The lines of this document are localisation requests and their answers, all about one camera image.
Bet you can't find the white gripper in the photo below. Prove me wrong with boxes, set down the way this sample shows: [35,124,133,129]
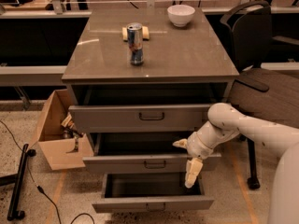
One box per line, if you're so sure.
[173,132,213,189]

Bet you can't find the grey drawer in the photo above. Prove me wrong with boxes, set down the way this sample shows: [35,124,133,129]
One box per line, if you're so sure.
[93,172,214,213]
[69,83,225,133]
[82,132,222,175]

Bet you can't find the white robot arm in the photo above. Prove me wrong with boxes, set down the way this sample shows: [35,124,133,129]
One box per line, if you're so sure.
[173,103,299,224]

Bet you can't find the grey top drawer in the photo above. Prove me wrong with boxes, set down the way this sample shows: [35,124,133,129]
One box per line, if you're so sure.
[69,83,225,133]

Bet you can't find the grey bottom drawer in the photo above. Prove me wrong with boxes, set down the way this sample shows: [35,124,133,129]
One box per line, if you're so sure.
[93,172,214,213]

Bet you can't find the grey drawer cabinet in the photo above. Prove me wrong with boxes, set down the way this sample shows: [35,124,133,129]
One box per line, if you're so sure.
[61,7,240,214]

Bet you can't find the open cardboard box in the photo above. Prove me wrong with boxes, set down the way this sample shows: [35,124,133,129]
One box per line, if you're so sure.
[34,90,93,170]

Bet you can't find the black office chair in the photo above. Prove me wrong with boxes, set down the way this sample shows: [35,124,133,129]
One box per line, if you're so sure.
[220,1,299,189]

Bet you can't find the items inside cardboard box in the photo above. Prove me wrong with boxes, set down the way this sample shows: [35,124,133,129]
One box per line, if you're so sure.
[61,113,83,153]

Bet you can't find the yellow sponge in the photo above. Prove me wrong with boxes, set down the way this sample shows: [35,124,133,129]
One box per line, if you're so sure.
[122,26,150,41]

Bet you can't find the blue silver drink can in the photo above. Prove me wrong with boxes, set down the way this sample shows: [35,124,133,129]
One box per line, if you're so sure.
[126,22,144,65]

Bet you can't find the white bowl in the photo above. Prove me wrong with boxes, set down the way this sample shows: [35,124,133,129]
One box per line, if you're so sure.
[167,5,195,27]

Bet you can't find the black wheeled stand leg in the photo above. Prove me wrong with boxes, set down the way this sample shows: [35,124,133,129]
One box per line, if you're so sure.
[0,144,36,221]

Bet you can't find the black floor cable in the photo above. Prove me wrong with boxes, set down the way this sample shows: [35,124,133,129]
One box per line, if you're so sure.
[0,119,96,224]

